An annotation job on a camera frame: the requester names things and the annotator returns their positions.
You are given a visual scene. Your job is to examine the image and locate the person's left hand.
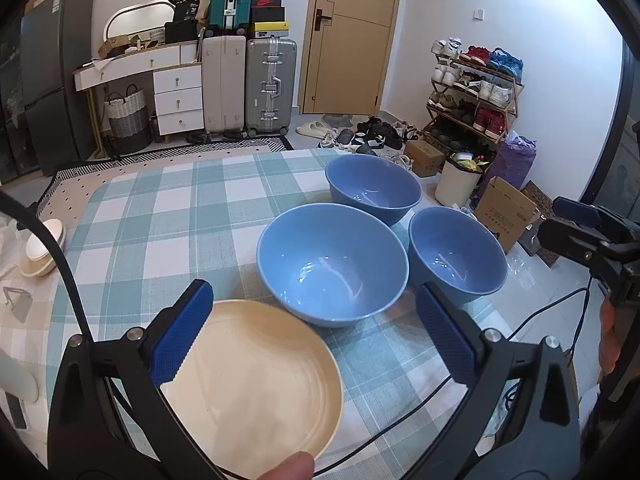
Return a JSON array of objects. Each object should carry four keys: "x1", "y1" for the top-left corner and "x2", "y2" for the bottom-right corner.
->
[{"x1": 259, "y1": 451, "x2": 317, "y2": 480}]

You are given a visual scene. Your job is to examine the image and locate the oval mirror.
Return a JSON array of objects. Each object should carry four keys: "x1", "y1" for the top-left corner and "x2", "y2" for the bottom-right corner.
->
[{"x1": 102, "y1": 0, "x2": 176, "y2": 43}]

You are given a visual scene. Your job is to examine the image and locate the beige checked tablecloth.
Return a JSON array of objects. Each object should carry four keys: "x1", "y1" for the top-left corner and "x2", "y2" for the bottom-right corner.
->
[{"x1": 0, "y1": 260, "x2": 68, "y2": 461}]

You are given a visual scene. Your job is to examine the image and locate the cream plate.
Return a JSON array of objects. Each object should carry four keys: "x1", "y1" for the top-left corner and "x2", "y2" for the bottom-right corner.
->
[{"x1": 160, "y1": 300, "x2": 345, "y2": 473}]

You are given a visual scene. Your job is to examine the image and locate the black storage box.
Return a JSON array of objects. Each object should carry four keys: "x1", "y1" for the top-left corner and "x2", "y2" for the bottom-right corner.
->
[{"x1": 165, "y1": 21, "x2": 201, "y2": 44}]

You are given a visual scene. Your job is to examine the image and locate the white vanity desk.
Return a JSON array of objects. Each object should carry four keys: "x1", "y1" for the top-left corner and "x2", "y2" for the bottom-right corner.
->
[{"x1": 74, "y1": 40, "x2": 206, "y2": 137}]

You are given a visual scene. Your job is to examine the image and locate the pile of dark shoes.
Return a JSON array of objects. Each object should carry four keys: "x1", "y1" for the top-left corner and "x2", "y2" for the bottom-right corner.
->
[{"x1": 317, "y1": 116, "x2": 423, "y2": 166}]

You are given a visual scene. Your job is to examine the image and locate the rows of assorted shoes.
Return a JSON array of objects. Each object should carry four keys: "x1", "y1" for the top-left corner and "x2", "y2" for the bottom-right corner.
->
[{"x1": 431, "y1": 37, "x2": 523, "y2": 141}]

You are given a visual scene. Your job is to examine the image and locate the brown patterned doormat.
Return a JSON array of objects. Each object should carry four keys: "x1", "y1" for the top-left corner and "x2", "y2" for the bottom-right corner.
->
[{"x1": 520, "y1": 182, "x2": 566, "y2": 266}]

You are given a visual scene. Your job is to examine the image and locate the white plastic bag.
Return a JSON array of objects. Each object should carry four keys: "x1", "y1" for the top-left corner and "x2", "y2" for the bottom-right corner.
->
[{"x1": 0, "y1": 217, "x2": 23, "y2": 281}]

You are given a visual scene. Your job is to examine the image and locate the woven laundry basket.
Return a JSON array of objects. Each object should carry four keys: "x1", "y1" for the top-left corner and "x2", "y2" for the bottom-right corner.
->
[{"x1": 103, "y1": 85, "x2": 152, "y2": 156}]

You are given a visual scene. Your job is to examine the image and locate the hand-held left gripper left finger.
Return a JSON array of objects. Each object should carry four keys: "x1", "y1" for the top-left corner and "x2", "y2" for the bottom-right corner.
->
[{"x1": 47, "y1": 279, "x2": 221, "y2": 480}]

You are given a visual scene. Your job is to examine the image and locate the small metal stand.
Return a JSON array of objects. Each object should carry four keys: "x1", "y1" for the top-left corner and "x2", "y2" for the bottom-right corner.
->
[{"x1": 2, "y1": 286, "x2": 32, "y2": 322}]

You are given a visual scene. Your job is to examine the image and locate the wooden shoe rack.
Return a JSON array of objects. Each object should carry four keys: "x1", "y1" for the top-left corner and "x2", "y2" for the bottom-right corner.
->
[{"x1": 425, "y1": 37, "x2": 525, "y2": 161}]

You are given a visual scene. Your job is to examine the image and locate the silver suitcase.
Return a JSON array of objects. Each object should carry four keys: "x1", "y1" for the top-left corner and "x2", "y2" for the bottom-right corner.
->
[{"x1": 245, "y1": 37, "x2": 298, "y2": 136}]

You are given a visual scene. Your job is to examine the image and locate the white rounded object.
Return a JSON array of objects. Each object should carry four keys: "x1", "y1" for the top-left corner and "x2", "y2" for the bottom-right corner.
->
[{"x1": 0, "y1": 345, "x2": 40, "y2": 403}]

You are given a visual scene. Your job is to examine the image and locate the blue bowl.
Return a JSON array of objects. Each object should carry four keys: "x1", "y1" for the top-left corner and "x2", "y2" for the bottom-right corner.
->
[
  {"x1": 256, "y1": 203, "x2": 411, "y2": 328},
  {"x1": 325, "y1": 154, "x2": 423, "y2": 227},
  {"x1": 408, "y1": 206, "x2": 509, "y2": 306}
]

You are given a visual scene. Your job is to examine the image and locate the white trash bin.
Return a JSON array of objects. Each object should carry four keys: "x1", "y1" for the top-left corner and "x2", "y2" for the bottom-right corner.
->
[{"x1": 434, "y1": 152, "x2": 486, "y2": 207}]

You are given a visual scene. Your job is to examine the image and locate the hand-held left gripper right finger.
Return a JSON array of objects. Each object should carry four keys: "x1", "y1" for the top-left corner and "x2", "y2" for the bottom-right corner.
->
[{"x1": 415, "y1": 282, "x2": 581, "y2": 480}]

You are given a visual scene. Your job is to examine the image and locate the beige suitcase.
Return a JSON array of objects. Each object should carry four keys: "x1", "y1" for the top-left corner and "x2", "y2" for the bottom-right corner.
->
[{"x1": 201, "y1": 35, "x2": 247, "y2": 133}]

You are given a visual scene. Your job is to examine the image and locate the tan wooden door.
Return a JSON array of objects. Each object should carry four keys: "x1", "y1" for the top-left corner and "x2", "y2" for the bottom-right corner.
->
[{"x1": 297, "y1": 0, "x2": 405, "y2": 116}]

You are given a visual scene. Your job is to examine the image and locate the purple bag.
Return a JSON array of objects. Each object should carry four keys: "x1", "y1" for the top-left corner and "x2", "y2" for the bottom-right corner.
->
[{"x1": 492, "y1": 132, "x2": 538, "y2": 196}]

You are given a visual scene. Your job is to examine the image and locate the grey fridge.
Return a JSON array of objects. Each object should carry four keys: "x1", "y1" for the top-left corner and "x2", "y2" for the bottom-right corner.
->
[{"x1": 20, "y1": 0, "x2": 98, "y2": 176}]

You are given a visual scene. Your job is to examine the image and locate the dark framed glass door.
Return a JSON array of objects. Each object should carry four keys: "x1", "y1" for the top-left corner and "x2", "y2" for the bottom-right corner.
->
[{"x1": 580, "y1": 30, "x2": 640, "y2": 211}]

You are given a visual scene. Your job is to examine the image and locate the person's right hand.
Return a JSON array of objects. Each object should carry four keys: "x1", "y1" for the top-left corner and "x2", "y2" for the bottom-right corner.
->
[{"x1": 598, "y1": 299, "x2": 622, "y2": 377}]

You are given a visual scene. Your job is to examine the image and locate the small open cardboard box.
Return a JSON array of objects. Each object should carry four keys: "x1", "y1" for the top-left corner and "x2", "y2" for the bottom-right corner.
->
[{"x1": 97, "y1": 35, "x2": 141, "y2": 58}]

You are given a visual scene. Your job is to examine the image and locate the small brown cardboard box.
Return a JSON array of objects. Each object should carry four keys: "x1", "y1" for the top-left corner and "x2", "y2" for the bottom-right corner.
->
[{"x1": 404, "y1": 139, "x2": 447, "y2": 177}]

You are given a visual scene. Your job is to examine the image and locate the black paper bag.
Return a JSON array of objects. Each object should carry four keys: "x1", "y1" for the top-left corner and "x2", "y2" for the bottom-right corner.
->
[{"x1": 172, "y1": 0, "x2": 201, "y2": 23}]

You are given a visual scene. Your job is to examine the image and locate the black glass cabinet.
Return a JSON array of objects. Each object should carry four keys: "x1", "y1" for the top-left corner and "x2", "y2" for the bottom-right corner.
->
[{"x1": 0, "y1": 10, "x2": 31, "y2": 186}]

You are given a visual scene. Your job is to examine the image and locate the teal checked tablecloth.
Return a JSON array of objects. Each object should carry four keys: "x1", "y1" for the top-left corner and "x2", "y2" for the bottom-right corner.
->
[{"x1": 47, "y1": 149, "x2": 516, "y2": 480}]

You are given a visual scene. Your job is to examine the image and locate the large open cardboard box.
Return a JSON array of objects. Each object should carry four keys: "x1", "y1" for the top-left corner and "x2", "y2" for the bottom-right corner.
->
[{"x1": 472, "y1": 176, "x2": 541, "y2": 255}]

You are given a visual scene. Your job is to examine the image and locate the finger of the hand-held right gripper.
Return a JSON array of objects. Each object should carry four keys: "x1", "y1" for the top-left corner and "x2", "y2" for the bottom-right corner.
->
[
  {"x1": 537, "y1": 218, "x2": 609, "y2": 267},
  {"x1": 552, "y1": 196, "x2": 639, "y2": 242}
]

